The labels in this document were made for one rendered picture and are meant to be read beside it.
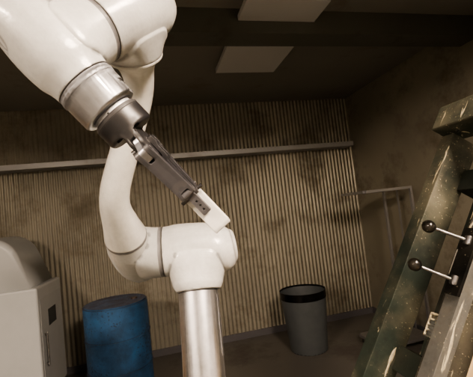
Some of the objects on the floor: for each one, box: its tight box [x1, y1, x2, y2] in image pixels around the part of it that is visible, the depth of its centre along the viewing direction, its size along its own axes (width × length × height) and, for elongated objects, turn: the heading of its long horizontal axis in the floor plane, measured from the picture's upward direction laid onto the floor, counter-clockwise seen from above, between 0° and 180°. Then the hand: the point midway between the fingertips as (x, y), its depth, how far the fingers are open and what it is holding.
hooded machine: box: [0, 236, 67, 377], centre depth 349 cm, size 81×72×164 cm
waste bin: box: [279, 284, 328, 356], centre depth 399 cm, size 52×52×66 cm
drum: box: [82, 293, 154, 377], centre depth 338 cm, size 61×61×92 cm
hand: (208, 210), depth 55 cm, fingers closed
